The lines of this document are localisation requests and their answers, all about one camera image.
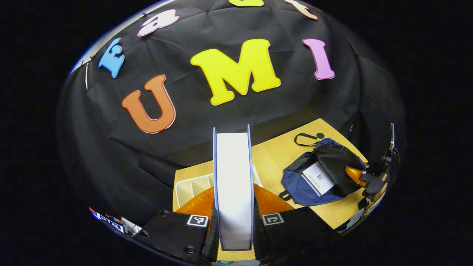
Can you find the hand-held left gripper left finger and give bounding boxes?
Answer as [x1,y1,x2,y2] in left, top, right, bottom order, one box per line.
[133,185,219,265]

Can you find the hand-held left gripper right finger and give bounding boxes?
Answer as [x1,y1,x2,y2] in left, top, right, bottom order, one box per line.
[253,184,337,261]

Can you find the white grey book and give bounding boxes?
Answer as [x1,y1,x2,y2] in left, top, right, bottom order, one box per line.
[300,161,337,197]

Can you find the blue schoolbag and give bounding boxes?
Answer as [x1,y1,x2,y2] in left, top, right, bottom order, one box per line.
[279,132,369,207]

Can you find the white plastic bookshelf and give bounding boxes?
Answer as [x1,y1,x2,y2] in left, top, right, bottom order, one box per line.
[173,164,263,213]

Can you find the lavender book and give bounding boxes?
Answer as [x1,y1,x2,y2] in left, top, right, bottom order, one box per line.
[212,124,255,252]

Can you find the white side desk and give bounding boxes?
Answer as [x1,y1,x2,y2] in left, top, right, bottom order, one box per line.
[121,217,143,236]

